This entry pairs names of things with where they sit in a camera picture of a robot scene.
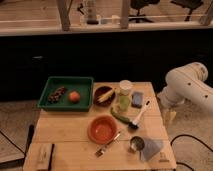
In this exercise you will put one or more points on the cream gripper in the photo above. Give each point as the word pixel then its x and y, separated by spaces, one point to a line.
pixel 168 116

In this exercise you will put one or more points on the red apple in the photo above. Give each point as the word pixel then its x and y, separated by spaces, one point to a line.
pixel 74 97

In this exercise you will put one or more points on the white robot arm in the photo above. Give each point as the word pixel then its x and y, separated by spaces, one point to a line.
pixel 185 82

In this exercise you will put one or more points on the grey blue cloth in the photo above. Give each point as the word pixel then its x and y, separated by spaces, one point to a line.
pixel 151 148

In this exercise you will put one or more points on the small metal cup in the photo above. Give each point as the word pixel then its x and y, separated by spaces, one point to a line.
pixel 136 144

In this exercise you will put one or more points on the green plastic cup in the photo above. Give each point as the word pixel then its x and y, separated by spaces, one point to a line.
pixel 124 102

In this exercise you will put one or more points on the green cucumber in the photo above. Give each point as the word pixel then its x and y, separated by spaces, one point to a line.
pixel 119 117

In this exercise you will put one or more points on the yellow banana pieces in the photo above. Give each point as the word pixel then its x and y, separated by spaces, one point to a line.
pixel 105 96

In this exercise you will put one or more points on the orange bowl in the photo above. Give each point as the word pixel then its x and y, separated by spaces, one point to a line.
pixel 102 129

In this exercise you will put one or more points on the dark brown bowl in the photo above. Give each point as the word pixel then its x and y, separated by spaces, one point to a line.
pixel 101 90

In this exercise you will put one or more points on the metal fork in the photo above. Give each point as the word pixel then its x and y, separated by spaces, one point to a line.
pixel 103 148

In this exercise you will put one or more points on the green plastic tray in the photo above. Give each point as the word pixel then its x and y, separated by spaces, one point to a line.
pixel 83 85

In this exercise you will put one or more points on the black office chair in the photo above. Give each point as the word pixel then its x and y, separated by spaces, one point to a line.
pixel 138 5

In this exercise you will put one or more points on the dark grape bunch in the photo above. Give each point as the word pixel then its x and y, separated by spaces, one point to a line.
pixel 56 95

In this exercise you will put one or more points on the wooden block with black edge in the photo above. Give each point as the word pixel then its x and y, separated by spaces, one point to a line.
pixel 44 157

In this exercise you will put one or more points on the white handled brush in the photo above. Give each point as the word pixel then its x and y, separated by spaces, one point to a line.
pixel 134 123

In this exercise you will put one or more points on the wooden post middle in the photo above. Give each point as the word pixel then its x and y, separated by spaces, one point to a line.
pixel 124 14

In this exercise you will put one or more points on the wooden post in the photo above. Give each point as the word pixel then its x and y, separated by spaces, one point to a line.
pixel 63 8
pixel 124 14

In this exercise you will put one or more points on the wooden post left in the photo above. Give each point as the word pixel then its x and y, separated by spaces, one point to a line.
pixel 63 8

